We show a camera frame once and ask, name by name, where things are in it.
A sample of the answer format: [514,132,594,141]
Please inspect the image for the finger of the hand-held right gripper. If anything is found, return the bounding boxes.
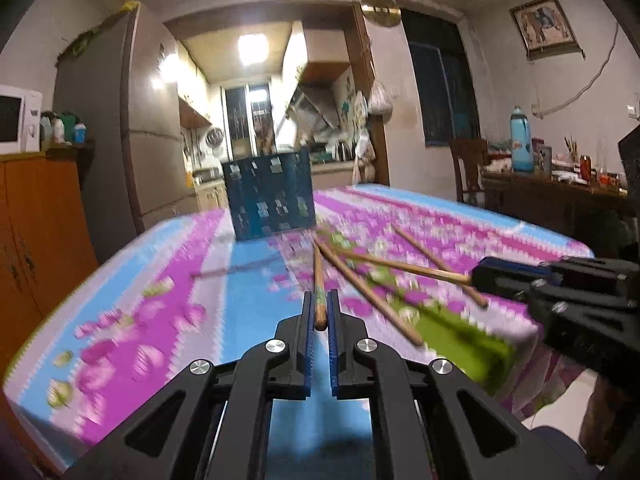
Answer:
[471,256,566,282]
[472,275,539,306]

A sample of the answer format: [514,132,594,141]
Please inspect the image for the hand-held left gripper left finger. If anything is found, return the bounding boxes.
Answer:
[65,290,317,480]

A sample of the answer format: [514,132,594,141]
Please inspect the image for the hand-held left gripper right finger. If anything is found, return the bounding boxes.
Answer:
[327,290,596,480]

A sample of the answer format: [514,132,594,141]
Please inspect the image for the dark wooden chopstick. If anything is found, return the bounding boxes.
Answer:
[314,237,426,347]
[391,225,490,308]
[311,242,328,332]
[325,246,475,283]

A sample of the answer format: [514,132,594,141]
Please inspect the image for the blue perforated utensil holder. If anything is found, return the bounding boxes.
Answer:
[221,147,317,242]

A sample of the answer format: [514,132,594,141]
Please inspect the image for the person's right forearm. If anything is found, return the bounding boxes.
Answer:
[582,370,640,466]

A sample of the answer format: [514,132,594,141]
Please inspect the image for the dark wooden side table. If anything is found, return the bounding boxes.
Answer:
[482,167,636,261]

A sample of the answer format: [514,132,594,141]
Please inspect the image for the brown wooden chair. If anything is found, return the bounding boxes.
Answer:
[450,138,493,206]

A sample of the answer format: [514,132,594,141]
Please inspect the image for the blue thermos bottle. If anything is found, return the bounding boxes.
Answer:
[510,106,535,173]

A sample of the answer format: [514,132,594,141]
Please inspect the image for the person's leg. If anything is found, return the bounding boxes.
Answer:
[525,425,601,480]

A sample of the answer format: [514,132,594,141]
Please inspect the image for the floral striped tablecloth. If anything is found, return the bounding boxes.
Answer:
[2,182,596,476]

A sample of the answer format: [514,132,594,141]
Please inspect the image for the dark barred window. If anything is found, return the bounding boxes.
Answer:
[401,9,482,148]

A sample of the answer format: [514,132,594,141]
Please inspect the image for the hanging white plastic bag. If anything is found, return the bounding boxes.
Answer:
[367,80,390,113]

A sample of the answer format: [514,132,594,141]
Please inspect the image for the framed elephant picture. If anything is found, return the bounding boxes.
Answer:
[509,0,586,58]

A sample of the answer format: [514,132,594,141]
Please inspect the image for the kitchen window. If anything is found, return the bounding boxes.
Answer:
[224,85,275,157]

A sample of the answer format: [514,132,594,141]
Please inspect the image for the steel range hood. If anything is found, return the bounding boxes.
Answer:
[287,85,341,128]

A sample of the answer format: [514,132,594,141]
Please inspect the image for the orange wooden cabinet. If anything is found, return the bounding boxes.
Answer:
[0,142,100,321]

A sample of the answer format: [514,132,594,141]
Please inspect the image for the square ceiling light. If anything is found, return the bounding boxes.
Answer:
[237,34,271,65]

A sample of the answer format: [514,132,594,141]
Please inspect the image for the grey refrigerator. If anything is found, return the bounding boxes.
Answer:
[52,2,198,261]

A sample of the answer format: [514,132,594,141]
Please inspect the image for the white microwave oven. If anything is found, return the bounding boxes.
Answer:
[0,85,43,156]

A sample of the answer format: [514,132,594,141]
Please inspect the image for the white wall cable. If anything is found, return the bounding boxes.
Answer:
[531,27,623,117]

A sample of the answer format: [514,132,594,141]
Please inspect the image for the gold wall clock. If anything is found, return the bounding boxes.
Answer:
[361,0,402,27]

